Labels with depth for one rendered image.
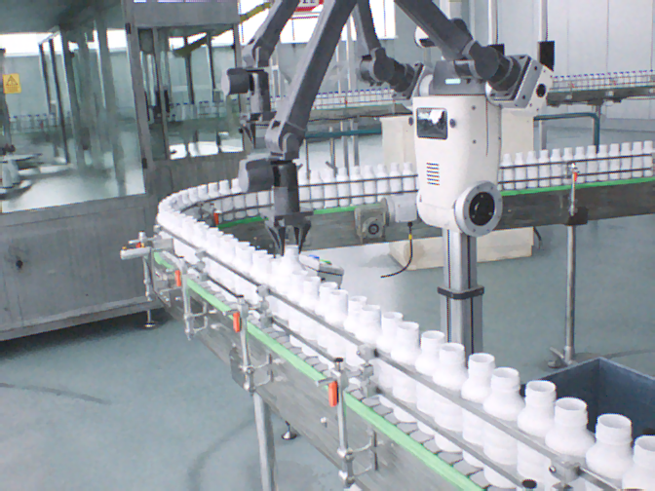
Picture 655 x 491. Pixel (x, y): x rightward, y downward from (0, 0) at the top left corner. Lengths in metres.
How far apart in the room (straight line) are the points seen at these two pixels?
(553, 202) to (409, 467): 2.41
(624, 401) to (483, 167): 0.74
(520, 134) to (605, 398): 4.35
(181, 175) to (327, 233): 3.71
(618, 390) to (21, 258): 3.67
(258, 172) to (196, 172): 5.26
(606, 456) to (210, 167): 6.09
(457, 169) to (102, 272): 3.13
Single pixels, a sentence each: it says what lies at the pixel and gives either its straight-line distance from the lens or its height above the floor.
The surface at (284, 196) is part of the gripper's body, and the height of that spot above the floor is 1.33.
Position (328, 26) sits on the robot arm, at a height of 1.68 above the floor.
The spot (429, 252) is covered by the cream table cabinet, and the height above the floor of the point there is 0.13.
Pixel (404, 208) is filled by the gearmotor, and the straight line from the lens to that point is 3.03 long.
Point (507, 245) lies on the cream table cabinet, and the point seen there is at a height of 0.12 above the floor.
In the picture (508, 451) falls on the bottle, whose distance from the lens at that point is 1.04.
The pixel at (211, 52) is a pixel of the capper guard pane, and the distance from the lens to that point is 6.80.
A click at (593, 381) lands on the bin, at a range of 1.65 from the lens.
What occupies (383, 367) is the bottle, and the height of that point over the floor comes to 1.08.
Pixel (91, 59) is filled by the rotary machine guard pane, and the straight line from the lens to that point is 4.60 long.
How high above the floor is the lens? 1.58
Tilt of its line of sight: 13 degrees down
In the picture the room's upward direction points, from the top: 4 degrees counter-clockwise
